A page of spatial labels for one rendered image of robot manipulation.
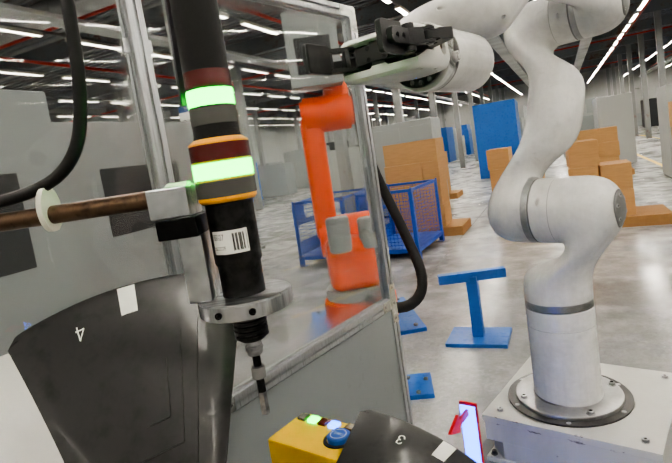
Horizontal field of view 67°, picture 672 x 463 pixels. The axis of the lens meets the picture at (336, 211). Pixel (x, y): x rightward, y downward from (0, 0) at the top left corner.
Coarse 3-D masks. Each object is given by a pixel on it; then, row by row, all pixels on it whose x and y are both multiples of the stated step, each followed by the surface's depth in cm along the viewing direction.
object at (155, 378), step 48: (144, 288) 52; (48, 336) 49; (96, 336) 49; (144, 336) 49; (192, 336) 48; (48, 384) 47; (96, 384) 46; (144, 384) 46; (192, 384) 46; (96, 432) 44; (144, 432) 43; (192, 432) 43
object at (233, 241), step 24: (216, 216) 36; (240, 216) 36; (216, 240) 36; (240, 240) 36; (216, 264) 37; (240, 264) 36; (240, 288) 36; (264, 288) 38; (240, 336) 37; (264, 336) 38
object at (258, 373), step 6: (258, 360) 38; (252, 366) 39; (258, 366) 38; (264, 366) 39; (252, 372) 38; (258, 372) 38; (264, 372) 38; (258, 378) 38; (258, 384) 39; (264, 384) 39; (258, 390) 39; (264, 390) 39; (264, 396) 39; (264, 402) 39; (264, 408) 39; (264, 414) 39
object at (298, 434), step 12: (300, 420) 94; (288, 432) 90; (300, 432) 90; (312, 432) 89; (324, 432) 88; (276, 444) 88; (288, 444) 87; (300, 444) 86; (312, 444) 85; (324, 444) 85; (276, 456) 89; (288, 456) 87; (300, 456) 85; (312, 456) 83; (324, 456) 82; (336, 456) 81
